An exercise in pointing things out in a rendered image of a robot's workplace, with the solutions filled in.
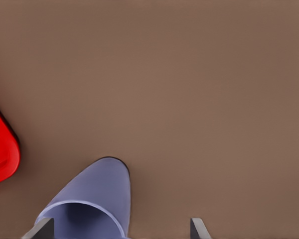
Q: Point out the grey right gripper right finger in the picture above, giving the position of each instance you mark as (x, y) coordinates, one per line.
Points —
(198, 228)

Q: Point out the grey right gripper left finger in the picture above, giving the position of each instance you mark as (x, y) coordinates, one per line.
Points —
(43, 229)

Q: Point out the blue-grey cup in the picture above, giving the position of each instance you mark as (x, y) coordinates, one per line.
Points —
(99, 189)

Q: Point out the red tray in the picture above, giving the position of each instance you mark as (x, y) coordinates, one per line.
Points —
(1, 149)

